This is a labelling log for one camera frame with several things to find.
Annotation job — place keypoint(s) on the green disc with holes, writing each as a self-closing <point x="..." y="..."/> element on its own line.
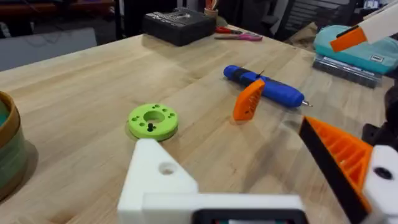
<point x="163" y="126"/>

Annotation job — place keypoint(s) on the white orange left gripper right finger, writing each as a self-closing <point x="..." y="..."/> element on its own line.
<point x="348" y="155"/>

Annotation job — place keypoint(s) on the green and brown tub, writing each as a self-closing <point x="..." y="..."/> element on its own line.
<point x="11" y="155"/>

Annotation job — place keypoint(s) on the finger of the white orange right gripper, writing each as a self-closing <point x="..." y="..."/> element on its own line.
<point x="373" y="26"/>

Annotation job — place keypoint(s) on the blue electric screwdriver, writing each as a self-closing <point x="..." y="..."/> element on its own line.
<point x="280" y="91"/>

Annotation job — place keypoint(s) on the black office chair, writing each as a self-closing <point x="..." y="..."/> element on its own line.
<point x="311" y="15"/>

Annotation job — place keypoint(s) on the black tool case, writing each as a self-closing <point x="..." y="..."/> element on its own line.
<point x="178" y="26"/>

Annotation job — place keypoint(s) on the teal zip bag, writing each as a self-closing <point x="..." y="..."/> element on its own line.
<point x="351" y="51"/>

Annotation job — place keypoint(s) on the small black screw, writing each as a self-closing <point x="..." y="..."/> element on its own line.
<point x="150" y="127"/>

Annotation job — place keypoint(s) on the white block left gripper left finger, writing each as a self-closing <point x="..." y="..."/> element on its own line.
<point x="149" y="177"/>

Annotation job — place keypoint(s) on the orange ribbed wedge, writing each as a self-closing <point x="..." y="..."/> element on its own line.
<point x="247" y="101"/>

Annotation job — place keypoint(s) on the clear grey parts box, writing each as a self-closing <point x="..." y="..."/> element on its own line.
<point x="345" y="71"/>

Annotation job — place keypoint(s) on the cup with pens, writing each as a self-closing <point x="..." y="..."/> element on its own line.
<point x="211" y="12"/>

